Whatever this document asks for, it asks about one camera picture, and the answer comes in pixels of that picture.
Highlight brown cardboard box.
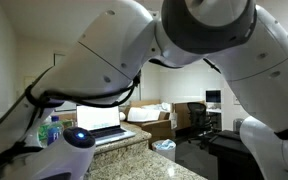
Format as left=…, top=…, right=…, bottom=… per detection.
left=123, top=99, right=178, bottom=144
left=171, top=100, right=207, bottom=132

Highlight small dark screen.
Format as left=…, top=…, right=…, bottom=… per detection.
left=205, top=89, right=222, bottom=104

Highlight white trash bin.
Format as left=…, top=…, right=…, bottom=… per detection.
left=151, top=139, right=177, bottom=163

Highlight white foam packing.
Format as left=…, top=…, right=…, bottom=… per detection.
left=127, top=102, right=172, bottom=123

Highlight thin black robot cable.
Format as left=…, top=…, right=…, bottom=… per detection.
left=24, top=70, right=142, bottom=109

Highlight grey laptop computer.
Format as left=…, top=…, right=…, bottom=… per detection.
left=76, top=104, right=137, bottom=147

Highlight black office chair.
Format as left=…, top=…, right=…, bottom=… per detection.
left=186, top=101, right=218, bottom=149

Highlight clear Fiji water bottle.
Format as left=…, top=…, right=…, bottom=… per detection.
left=47, top=115, right=64, bottom=146

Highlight grey rounded jar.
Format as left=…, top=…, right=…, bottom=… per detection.
left=233, top=118, right=246, bottom=133

